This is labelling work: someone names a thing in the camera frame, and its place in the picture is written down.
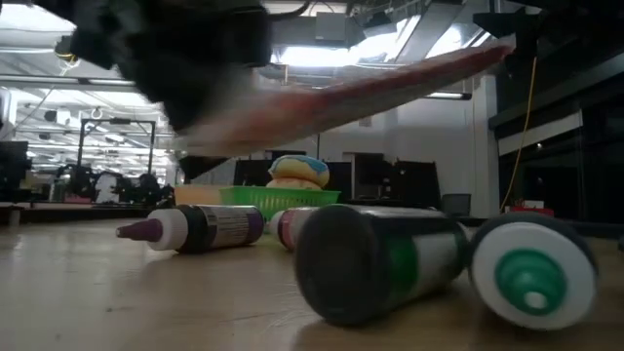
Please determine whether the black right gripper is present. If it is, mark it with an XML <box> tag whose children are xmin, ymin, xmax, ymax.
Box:
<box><xmin>471</xmin><ymin>0</ymin><xmax>577</xmax><ymax>80</ymax></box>

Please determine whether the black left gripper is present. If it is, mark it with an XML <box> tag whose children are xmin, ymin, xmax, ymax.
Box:
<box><xmin>71</xmin><ymin>0</ymin><xmax>274</xmax><ymax>133</ymax></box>

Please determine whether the blue-frosted toy donut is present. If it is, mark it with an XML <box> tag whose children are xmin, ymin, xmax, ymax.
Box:
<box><xmin>266</xmin><ymin>154</ymin><xmax>332</xmax><ymax>192</ymax></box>

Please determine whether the red snack package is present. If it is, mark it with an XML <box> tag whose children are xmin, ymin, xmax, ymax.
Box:
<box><xmin>178</xmin><ymin>40</ymin><xmax>514</xmax><ymax>158</ymax></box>

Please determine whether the pink-labelled dye bottle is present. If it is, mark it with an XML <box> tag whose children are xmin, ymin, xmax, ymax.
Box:
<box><xmin>268</xmin><ymin>206</ymin><xmax>319</xmax><ymax>253</ymax></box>

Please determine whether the green-labelled dye bottle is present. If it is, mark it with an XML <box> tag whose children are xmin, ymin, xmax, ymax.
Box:
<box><xmin>292</xmin><ymin>204</ymin><xmax>470</xmax><ymax>328</ymax></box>

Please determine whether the person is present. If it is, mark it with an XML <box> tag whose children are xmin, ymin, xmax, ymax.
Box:
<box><xmin>94</xmin><ymin>172</ymin><xmax>121</xmax><ymax>204</ymax></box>
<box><xmin>136</xmin><ymin>173</ymin><xmax>164</xmax><ymax>204</ymax></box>

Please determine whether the tan box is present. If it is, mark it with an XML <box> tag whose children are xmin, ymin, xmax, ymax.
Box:
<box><xmin>173</xmin><ymin>184</ymin><xmax>223</xmax><ymax>207</ymax></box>

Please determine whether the red box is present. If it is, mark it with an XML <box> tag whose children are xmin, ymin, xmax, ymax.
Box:
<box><xmin>503</xmin><ymin>199</ymin><xmax>556</xmax><ymax>218</ymax></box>

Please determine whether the black partition panel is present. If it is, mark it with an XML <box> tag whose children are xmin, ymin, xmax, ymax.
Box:
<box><xmin>391</xmin><ymin>159</ymin><xmax>443</xmax><ymax>212</ymax></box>

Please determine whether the green plastic basket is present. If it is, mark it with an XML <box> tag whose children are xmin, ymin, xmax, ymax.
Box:
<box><xmin>218</xmin><ymin>185</ymin><xmax>342</xmax><ymax>222</ymax></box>

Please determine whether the purple-tipped dye bottle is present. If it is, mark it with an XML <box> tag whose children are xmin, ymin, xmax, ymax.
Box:
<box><xmin>115</xmin><ymin>204</ymin><xmax>266</xmax><ymax>255</ymax></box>

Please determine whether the black monitor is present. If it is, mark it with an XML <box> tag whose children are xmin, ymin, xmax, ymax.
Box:
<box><xmin>0</xmin><ymin>140</ymin><xmax>31</xmax><ymax>189</ymax></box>

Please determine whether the green-tipped white-capped bottle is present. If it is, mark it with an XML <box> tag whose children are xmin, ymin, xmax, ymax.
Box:
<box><xmin>467</xmin><ymin>211</ymin><xmax>601</xmax><ymax>332</ymax></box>

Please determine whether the yellow hanging cable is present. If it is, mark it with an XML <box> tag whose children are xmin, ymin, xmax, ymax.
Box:
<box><xmin>498</xmin><ymin>57</ymin><xmax>538</xmax><ymax>214</ymax></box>

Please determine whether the black tall frame stand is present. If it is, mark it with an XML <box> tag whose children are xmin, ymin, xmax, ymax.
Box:
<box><xmin>75</xmin><ymin>117</ymin><xmax>158</xmax><ymax>187</ymax></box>

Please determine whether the black ceiling cord reel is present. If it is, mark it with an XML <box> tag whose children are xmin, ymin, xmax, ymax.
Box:
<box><xmin>53</xmin><ymin>35</ymin><xmax>80</xmax><ymax>65</ymax></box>

